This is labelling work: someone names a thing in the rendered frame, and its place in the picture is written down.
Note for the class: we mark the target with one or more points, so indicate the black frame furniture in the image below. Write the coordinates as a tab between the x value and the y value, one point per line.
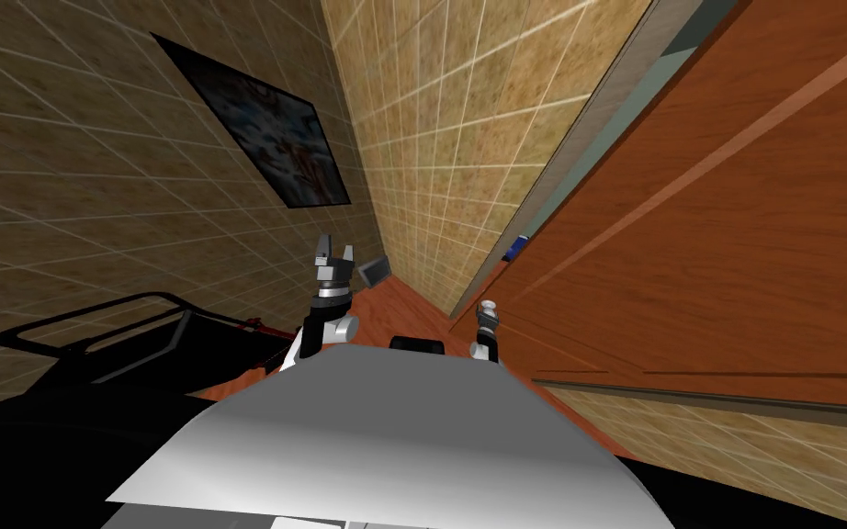
137	345

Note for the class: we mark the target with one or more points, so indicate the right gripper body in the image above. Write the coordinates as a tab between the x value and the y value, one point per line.
487	314

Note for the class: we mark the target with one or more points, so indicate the brown wooden door leaf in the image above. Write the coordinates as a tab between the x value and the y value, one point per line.
725	242

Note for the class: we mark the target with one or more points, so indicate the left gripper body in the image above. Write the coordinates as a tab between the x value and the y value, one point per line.
333	272

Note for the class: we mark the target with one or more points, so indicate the small blue object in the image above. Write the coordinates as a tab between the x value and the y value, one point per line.
517	248

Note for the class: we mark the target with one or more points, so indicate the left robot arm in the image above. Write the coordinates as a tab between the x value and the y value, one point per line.
325	332

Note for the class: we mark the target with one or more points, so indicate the small grey box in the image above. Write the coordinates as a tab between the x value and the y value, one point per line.
374	272

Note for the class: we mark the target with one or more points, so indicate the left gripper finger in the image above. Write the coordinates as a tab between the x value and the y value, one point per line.
348	255
325	247

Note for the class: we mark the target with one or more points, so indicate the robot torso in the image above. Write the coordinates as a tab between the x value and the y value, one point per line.
394	441

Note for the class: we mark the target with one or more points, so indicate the dark framed wall picture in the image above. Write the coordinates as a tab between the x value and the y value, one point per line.
276	136

